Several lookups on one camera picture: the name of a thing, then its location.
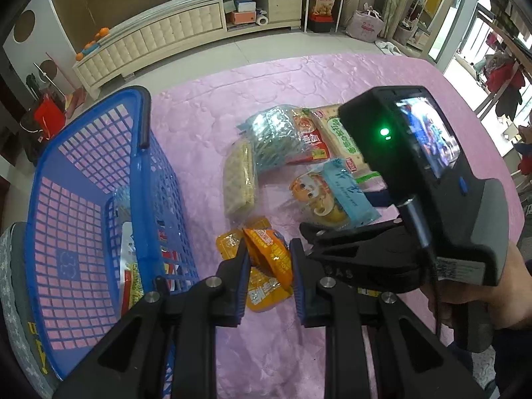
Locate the white slippers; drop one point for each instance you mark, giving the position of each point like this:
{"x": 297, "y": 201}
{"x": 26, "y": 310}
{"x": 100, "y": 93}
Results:
{"x": 388, "y": 48}

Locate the oranges on plate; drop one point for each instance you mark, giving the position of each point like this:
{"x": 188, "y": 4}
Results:
{"x": 91, "y": 46}

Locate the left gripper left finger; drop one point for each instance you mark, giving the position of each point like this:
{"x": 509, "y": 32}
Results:
{"x": 165, "y": 338}

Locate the red shopping bag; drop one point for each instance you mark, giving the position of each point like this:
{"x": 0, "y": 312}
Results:
{"x": 50, "y": 117}

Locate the light blue clear snack bag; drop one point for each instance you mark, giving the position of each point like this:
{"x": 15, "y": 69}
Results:
{"x": 275, "y": 138}

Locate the clothes drying rack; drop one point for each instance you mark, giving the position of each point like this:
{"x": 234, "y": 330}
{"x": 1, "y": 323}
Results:
{"x": 500, "y": 63}

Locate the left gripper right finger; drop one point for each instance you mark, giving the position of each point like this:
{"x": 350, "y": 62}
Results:
{"x": 376, "y": 347}

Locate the orange yellow snack pouch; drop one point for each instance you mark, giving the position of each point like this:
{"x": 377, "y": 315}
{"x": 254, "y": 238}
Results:
{"x": 263, "y": 291}

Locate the blue cartoon cake pack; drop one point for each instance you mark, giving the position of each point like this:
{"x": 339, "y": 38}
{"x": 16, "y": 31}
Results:
{"x": 328, "y": 195}

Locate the clear wafer cracker pack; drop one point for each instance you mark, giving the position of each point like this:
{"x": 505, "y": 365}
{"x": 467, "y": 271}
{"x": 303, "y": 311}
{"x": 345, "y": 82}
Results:
{"x": 239, "y": 180}

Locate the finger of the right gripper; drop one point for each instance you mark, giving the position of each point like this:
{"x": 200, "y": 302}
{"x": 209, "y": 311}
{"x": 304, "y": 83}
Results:
{"x": 379, "y": 198}

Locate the orange snack stick pack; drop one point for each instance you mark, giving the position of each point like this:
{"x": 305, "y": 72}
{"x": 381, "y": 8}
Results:
{"x": 270, "y": 254}

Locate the green cracker pack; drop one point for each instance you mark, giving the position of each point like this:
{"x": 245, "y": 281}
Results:
{"x": 340, "y": 142}

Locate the blue plastic basket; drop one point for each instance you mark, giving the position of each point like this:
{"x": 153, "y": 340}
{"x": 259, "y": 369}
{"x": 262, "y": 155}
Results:
{"x": 103, "y": 170}

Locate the red peanut snack bag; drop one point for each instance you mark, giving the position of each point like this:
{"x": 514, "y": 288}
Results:
{"x": 316, "y": 148}

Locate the red yellow tofu snack pouch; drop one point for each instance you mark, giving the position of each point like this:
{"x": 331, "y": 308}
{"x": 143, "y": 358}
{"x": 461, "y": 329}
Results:
{"x": 130, "y": 280}

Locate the person right hand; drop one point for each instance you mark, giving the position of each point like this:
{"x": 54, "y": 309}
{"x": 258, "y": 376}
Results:
{"x": 509, "y": 303}

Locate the pink tote bag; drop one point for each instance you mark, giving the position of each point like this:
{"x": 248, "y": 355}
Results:
{"x": 365, "y": 25}

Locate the white tv cabinet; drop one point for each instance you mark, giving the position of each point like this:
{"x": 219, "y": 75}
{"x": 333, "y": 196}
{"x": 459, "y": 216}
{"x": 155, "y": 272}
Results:
{"x": 170, "y": 28}

